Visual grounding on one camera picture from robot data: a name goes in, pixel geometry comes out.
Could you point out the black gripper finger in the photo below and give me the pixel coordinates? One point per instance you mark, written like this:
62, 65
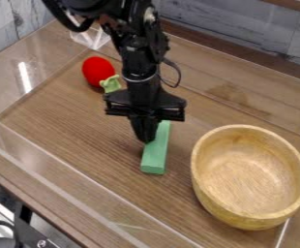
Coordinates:
151, 128
139, 127

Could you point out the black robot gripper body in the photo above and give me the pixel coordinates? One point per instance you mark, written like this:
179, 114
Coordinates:
143, 99

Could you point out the green rectangular block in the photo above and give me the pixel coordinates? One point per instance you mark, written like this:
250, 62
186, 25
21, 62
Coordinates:
155, 151

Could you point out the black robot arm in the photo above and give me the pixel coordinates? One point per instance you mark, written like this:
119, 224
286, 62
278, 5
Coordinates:
133, 24

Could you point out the light brown wooden bowl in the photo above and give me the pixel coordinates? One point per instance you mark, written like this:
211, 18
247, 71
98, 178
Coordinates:
246, 176

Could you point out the red plush strawberry toy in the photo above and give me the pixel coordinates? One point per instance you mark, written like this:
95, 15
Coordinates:
101, 74

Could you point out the clear acrylic corner bracket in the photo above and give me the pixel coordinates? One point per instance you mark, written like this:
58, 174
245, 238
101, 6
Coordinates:
94, 38

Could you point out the black metal table frame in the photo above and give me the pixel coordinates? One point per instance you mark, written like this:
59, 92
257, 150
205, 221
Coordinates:
38, 234

